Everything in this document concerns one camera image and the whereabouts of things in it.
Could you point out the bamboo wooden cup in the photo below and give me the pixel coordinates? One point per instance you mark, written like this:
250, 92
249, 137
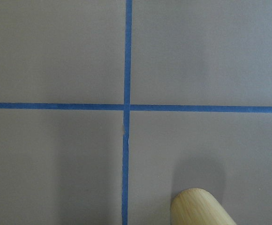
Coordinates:
197, 206

